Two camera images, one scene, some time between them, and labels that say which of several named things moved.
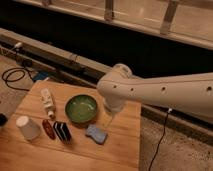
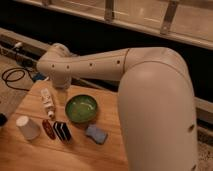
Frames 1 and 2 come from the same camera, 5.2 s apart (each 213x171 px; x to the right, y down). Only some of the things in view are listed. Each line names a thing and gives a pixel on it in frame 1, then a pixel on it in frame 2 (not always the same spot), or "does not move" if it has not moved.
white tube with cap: [48, 102] does not move
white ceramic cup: [30, 129] does not move
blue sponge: [96, 133] does not move
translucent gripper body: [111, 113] to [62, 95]
